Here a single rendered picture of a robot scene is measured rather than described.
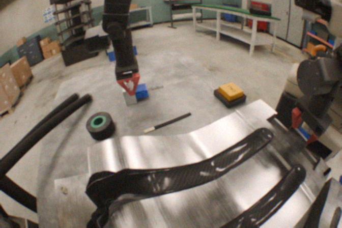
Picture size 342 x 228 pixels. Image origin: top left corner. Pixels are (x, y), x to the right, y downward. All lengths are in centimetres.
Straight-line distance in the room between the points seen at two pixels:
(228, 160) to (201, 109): 23
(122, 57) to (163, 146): 26
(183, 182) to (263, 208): 13
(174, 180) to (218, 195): 7
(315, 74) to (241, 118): 18
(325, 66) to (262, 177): 19
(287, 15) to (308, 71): 564
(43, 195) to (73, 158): 15
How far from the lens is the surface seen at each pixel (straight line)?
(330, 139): 64
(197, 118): 43
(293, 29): 578
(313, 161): 37
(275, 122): 38
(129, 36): 41
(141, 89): 49
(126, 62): 42
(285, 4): 596
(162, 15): 672
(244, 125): 31
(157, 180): 20
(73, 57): 404
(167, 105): 47
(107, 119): 42
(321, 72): 25
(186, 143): 26
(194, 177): 23
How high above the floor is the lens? 110
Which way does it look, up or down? 38 degrees down
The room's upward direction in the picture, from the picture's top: 5 degrees counter-clockwise
